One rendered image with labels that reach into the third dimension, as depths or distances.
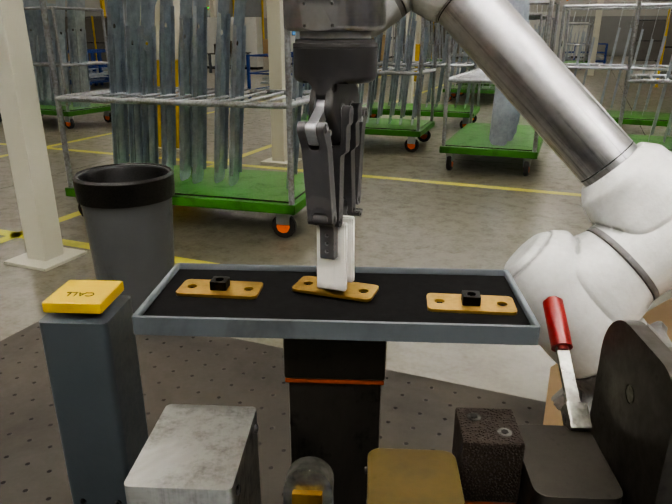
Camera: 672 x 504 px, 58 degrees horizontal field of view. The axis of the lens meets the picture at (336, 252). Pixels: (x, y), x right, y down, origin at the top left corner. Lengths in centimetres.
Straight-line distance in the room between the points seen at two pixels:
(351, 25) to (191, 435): 35
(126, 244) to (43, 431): 200
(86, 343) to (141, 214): 254
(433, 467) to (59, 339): 38
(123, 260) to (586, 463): 288
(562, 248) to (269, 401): 65
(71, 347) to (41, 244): 363
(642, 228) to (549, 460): 55
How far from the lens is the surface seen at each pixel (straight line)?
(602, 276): 101
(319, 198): 54
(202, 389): 133
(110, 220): 319
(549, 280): 100
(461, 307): 59
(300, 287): 61
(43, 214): 425
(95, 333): 64
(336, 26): 52
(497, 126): 667
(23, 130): 412
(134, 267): 326
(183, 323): 57
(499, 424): 54
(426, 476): 51
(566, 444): 57
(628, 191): 103
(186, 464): 48
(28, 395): 144
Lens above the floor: 141
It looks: 20 degrees down
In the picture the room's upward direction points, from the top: straight up
